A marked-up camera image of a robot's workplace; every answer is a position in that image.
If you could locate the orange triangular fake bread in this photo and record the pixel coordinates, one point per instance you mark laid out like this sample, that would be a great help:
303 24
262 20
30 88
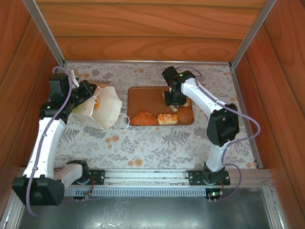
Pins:
144 118

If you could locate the wide aluminium base rail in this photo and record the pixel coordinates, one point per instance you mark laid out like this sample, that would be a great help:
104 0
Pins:
147 177

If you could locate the brown rectangular tray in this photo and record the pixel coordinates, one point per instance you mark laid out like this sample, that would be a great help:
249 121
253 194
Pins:
147 97

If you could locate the aluminium frame post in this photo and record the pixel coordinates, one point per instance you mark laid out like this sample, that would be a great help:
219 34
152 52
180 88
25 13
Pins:
252 33
40 23

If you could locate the reflective steel sheet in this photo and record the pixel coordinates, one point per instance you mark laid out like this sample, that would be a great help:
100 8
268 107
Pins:
143 214

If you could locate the cheese topped fake bread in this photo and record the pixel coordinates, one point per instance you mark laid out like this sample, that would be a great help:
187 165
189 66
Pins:
168 118

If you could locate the circuit board with green light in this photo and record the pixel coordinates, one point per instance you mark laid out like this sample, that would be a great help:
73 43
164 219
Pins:
214 194

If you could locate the aluminium lower frame rail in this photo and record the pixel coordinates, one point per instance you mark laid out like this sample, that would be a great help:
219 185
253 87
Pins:
274 210
9 214

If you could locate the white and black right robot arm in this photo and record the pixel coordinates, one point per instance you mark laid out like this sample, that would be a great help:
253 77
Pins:
200 95

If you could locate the thin aluminium cross rail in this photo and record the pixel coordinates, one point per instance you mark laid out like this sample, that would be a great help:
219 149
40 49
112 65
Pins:
147 62

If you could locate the floral patterned table mat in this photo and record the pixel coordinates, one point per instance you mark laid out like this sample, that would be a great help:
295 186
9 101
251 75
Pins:
152 148

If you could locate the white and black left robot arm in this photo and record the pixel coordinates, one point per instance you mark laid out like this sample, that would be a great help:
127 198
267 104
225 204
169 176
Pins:
46 143

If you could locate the white printed paper bag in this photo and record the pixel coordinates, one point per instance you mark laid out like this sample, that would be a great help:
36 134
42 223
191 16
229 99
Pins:
107 107

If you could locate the ridged spiral fake bread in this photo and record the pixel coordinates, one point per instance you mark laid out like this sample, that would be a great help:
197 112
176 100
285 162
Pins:
187 102

